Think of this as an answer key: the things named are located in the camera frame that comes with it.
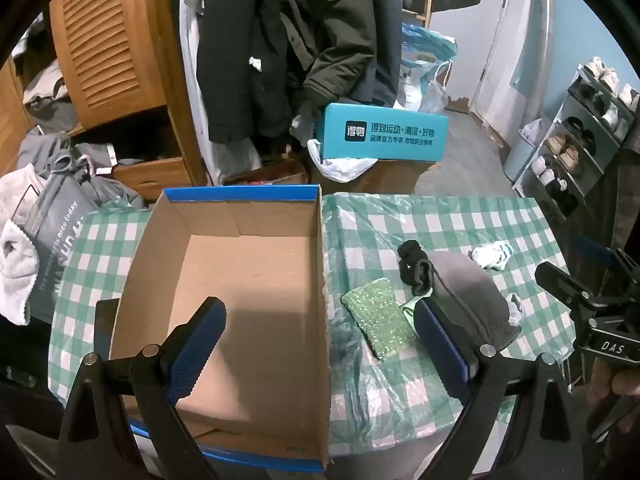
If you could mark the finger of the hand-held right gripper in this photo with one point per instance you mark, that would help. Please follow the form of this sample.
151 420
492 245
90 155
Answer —
565 282
592 251

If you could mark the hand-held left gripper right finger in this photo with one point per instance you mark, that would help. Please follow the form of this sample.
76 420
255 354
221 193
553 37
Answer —
442 350

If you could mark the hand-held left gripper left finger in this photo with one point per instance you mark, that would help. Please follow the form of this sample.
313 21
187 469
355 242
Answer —
195 355

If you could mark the light green foam sheet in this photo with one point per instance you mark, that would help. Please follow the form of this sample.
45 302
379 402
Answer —
407 306

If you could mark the blue-edged cardboard shoe box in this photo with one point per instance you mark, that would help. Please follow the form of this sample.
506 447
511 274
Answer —
260 280

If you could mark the black soft cloth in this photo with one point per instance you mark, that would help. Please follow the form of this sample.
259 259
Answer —
415 270

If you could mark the person's right hand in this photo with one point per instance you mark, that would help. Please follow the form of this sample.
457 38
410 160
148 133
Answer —
607 382

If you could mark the grey knit beanie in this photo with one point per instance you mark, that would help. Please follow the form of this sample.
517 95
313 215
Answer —
465 290

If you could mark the green sparkly sponge cloth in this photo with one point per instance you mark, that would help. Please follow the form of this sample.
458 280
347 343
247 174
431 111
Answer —
380 315

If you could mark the white blue crumpled bag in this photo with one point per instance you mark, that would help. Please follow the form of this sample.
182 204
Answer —
490 257

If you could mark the grey shoe rack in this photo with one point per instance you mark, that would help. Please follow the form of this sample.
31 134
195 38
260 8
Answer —
580 140

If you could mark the light blue trash bin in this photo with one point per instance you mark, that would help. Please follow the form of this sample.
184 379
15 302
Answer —
520 155

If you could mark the green checked tablecloth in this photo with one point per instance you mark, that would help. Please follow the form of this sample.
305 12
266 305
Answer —
450 220

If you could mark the brown cardboard box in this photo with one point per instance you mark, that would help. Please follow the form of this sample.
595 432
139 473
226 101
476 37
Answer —
390 175

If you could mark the grey printed tote bag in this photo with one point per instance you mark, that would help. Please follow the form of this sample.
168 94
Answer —
60 230

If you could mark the red cardboard box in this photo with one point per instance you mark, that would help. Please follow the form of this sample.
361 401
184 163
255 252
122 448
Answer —
270 175

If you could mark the white hanging garment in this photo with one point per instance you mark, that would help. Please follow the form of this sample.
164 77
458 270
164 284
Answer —
225 160

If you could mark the white fluffy towel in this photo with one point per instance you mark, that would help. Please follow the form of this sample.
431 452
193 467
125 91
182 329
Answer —
15 260

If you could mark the clear plastic bag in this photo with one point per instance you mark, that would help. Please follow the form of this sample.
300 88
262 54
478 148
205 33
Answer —
434 95

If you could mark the teal printed box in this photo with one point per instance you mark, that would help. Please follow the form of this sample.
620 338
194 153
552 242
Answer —
385 130

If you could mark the grey hoodie pile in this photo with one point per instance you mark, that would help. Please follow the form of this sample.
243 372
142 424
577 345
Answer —
65 155

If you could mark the blue white large plastic bag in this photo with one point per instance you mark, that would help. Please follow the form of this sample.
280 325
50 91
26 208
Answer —
425 55

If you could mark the black hanging jacket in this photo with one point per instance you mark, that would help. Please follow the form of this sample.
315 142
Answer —
240 50

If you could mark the wooden louvered wardrobe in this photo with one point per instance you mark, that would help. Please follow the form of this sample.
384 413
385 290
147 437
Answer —
100 35

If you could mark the dark green hanging jacket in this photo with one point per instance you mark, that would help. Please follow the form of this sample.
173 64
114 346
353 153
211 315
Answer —
340 25

